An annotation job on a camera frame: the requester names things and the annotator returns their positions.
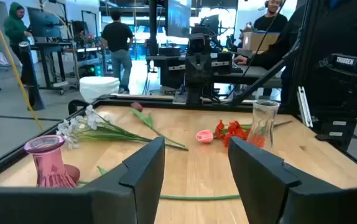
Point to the black vertical pole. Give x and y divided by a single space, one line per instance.
153 28

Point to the white plastic bin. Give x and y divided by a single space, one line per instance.
99 88

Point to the black work desk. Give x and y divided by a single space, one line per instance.
166 67

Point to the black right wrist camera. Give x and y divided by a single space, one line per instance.
199 43

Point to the black office desk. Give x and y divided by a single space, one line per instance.
49 46

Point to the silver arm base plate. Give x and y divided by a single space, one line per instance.
304 105

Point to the person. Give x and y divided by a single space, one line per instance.
270 23
278 53
117 37
15 28

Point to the light pink artificial tulip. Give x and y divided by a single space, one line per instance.
205 136

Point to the dark computer monitor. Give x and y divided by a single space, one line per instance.
44 23

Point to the magenta artificial tulip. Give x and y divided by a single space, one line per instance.
74 174

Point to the red artificial flower spray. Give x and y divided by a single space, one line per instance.
233 129

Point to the white artificial flower spray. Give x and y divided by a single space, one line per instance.
93 121

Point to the cardboard box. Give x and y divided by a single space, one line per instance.
259 41

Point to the dark purple artificial tulip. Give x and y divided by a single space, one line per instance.
136 106

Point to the pink glass vase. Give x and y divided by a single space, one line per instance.
49 168

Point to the large dark display screen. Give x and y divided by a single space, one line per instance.
178 18

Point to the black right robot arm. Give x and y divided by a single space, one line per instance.
337 81

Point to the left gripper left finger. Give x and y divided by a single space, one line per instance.
141 174

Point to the clear glass vase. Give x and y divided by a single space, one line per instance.
264 109

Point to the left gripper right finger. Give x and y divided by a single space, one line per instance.
259 186

